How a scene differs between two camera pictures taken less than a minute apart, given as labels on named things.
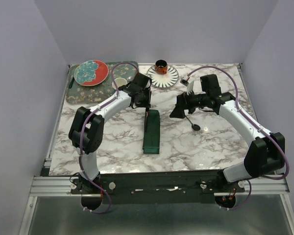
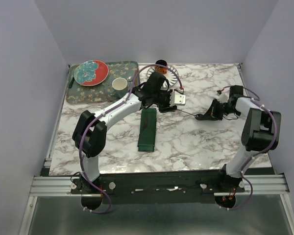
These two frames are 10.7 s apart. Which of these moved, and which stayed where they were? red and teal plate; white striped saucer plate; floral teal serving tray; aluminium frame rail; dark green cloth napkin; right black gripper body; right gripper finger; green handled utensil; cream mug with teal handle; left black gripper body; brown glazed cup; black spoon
Moved: dark green cloth napkin; black spoon; left black gripper body; right black gripper body; right gripper finger
Stayed: red and teal plate; brown glazed cup; floral teal serving tray; cream mug with teal handle; green handled utensil; white striped saucer plate; aluminium frame rail
